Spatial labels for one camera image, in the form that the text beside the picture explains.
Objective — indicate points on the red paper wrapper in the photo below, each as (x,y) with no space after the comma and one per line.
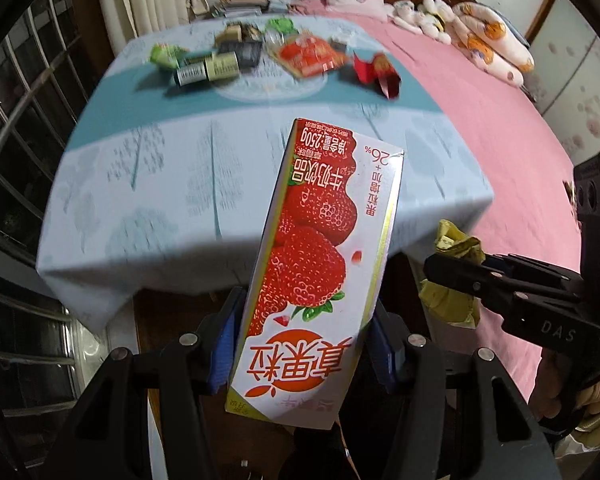
(377,72)

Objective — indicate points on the brown wrapper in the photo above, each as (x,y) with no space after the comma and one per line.
(235,32)

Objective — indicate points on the metal window grille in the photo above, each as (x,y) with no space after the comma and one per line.
(25,85)

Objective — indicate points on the black plastic tray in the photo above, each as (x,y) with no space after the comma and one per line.
(245,52)

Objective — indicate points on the strawberry milk carton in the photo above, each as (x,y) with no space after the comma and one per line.
(310,260)

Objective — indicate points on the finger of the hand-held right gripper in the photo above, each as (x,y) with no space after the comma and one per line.
(460,272)
(535,267)

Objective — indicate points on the yellow wrapper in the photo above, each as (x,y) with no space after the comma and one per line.
(452,302)

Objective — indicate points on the crumpled green wrapper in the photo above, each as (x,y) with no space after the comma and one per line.
(167,55)

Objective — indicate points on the tree print tablecloth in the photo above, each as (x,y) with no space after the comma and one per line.
(180,160)

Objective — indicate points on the white plush toy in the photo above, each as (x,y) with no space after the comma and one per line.
(436,15)
(405,12)

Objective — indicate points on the pink bed sheet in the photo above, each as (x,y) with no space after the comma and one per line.
(480,135)

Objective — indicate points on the red strawberry packet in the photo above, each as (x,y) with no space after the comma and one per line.
(307,55)

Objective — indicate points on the stack of papers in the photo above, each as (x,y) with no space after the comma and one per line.
(240,4)

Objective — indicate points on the green foil wrapper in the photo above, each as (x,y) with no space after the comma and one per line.
(279,25)

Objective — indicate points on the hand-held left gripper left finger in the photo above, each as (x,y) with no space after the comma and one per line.
(225,345)

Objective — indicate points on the pale curtain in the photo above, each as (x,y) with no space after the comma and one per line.
(140,0)

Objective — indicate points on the white flower print wardrobe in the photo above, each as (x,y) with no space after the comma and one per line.
(580,85)

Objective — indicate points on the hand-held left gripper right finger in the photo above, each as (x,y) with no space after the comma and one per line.
(382,355)

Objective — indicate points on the bear print quilt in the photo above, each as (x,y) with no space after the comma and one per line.
(490,42)

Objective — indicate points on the green-labelled small bottle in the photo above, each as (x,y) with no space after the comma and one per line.
(222,66)

